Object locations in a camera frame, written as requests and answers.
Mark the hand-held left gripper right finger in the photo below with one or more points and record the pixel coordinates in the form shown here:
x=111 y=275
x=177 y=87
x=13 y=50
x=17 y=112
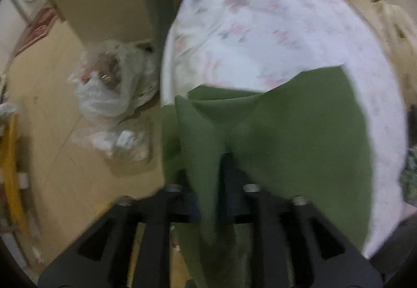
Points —
x=265 y=229

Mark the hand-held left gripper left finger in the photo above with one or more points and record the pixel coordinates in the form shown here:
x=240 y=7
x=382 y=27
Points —
x=153 y=229

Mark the green pants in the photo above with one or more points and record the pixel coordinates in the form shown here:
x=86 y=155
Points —
x=293 y=144

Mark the crumpled clear plastic bag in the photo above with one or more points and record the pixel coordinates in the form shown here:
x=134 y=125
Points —
x=110 y=86

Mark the yellow wooden rack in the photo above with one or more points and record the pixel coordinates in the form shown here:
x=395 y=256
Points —
x=13 y=174

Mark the dark patterned cloth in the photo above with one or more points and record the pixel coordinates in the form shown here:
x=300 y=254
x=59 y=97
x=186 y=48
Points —
x=411 y=174

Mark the floral white bed sheet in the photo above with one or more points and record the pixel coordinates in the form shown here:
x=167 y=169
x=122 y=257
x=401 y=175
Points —
x=260 y=14

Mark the red patterned rug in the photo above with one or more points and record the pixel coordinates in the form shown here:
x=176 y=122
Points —
x=35 y=29

